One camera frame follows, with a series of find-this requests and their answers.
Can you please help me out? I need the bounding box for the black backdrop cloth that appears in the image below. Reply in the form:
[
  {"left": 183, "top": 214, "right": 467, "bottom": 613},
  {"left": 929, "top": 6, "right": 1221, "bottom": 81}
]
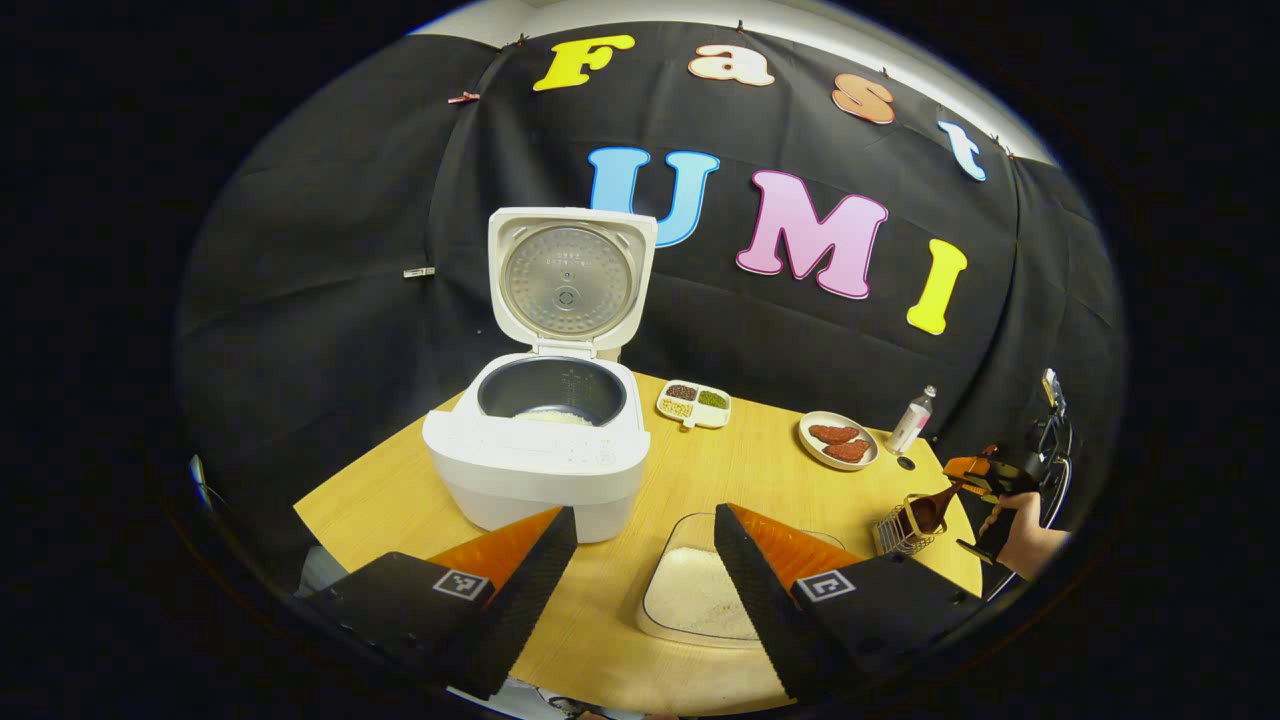
[{"left": 175, "top": 20, "right": 1131, "bottom": 601}]

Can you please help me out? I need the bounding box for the thin white cable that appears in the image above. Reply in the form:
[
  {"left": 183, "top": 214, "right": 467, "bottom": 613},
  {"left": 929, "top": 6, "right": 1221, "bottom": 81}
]
[{"left": 985, "top": 450, "right": 1077, "bottom": 601}]

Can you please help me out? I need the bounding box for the clear plastic container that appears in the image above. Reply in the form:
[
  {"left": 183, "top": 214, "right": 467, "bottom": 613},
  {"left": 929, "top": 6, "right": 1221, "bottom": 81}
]
[{"left": 637, "top": 512, "right": 851, "bottom": 649}]

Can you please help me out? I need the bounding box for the white rice cooker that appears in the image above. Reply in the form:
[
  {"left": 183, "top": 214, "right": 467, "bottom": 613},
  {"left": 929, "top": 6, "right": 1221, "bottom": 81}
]
[{"left": 422, "top": 207, "right": 659, "bottom": 544}]

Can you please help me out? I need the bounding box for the wire chopstick holder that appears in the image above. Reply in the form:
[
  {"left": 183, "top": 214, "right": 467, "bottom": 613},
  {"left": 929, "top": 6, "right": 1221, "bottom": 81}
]
[{"left": 873, "top": 492, "right": 951, "bottom": 557}]

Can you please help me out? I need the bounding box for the brown wooden spoon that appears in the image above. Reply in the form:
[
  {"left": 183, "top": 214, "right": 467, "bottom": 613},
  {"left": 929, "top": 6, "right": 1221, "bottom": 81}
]
[{"left": 900, "top": 478, "right": 966, "bottom": 536}]

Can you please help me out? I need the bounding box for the white round plate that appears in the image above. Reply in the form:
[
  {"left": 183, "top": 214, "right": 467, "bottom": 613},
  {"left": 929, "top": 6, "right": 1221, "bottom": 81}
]
[{"left": 798, "top": 411, "right": 880, "bottom": 471}]

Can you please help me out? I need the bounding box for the white divided bean dish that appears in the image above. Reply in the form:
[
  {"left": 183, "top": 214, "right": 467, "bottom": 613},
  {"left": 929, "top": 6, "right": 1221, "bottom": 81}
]
[{"left": 656, "top": 379, "right": 732, "bottom": 431}]

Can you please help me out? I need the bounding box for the clear bottle with pink label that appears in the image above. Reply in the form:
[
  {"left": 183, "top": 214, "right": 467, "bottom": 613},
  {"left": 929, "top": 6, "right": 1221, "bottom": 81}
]
[{"left": 888, "top": 385, "right": 938, "bottom": 457}]

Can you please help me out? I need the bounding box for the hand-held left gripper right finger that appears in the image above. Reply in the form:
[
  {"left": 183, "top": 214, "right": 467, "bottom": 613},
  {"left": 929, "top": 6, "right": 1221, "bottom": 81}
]
[{"left": 713, "top": 504, "right": 993, "bottom": 704}]

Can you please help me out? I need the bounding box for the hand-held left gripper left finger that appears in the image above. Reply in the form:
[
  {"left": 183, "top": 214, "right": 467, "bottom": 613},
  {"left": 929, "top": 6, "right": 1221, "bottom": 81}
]
[{"left": 300, "top": 506, "right": 580, "bottom": 701}]

